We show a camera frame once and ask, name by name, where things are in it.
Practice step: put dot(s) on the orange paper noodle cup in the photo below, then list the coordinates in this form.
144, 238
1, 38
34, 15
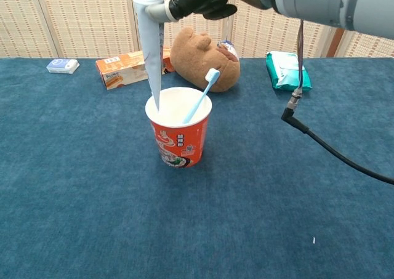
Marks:
184, 143

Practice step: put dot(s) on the orange biscuit carton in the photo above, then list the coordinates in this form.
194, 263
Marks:
123, 71

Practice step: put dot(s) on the light blue toothbrush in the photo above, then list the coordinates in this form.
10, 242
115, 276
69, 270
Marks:
200, 97

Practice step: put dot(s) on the floral white toothpaste tube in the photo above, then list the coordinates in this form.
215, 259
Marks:
151, 51

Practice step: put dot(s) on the blue table cloth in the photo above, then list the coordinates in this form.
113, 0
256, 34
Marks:
61, 214

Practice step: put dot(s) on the green wet wipes pack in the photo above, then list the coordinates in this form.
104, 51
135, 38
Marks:
286, 72

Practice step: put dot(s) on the woven folding screen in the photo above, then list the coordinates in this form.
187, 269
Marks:
92, 29
375, 45

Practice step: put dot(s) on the brown wooden post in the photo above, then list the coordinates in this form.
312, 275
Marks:
335, 42

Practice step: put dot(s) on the brown capybara plush toy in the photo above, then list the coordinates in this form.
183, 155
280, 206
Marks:
200, 63

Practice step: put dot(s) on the small blue white box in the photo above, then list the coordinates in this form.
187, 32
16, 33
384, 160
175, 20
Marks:
61, 66

